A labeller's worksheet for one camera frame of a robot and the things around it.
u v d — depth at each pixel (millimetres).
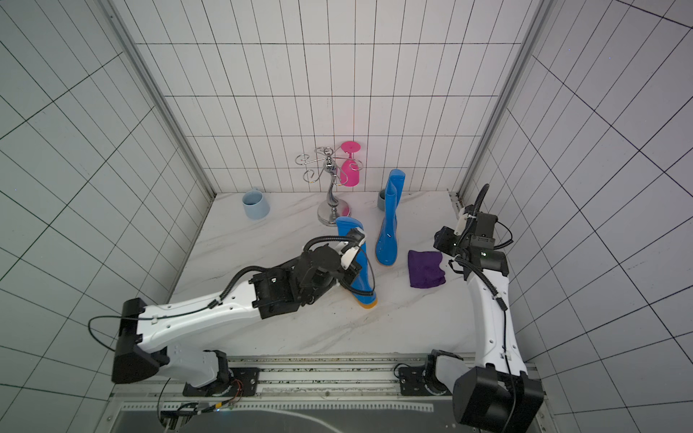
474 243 560
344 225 748
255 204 1075
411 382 733
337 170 952
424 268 940
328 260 490
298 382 746
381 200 1101
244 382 723
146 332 399
